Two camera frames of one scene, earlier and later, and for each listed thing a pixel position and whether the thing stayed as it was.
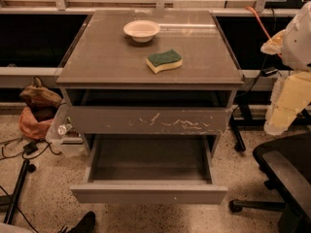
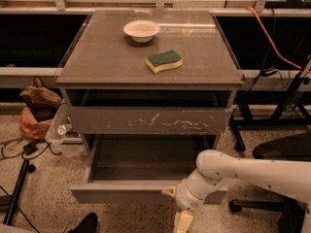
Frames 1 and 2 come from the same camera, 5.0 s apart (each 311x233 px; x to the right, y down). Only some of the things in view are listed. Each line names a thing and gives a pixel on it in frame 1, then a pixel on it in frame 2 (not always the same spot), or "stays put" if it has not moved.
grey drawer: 150,170 stays put
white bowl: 142,30 stays put
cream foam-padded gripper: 298,48 → 184,196
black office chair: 286,163 stays put
